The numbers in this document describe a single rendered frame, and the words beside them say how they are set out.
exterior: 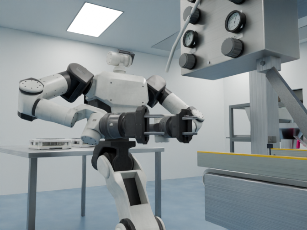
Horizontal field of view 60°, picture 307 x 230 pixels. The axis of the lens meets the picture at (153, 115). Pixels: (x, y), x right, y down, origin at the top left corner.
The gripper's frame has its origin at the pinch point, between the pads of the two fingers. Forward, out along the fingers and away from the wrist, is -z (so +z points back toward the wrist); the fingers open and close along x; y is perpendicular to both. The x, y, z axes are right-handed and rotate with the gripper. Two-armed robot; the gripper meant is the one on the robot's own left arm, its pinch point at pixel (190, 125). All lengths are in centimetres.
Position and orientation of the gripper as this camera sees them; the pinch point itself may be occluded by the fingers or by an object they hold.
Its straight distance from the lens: 95.0
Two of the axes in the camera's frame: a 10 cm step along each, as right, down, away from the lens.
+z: -4.1, 0.7, 9.1
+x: 0.0, 10.0, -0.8
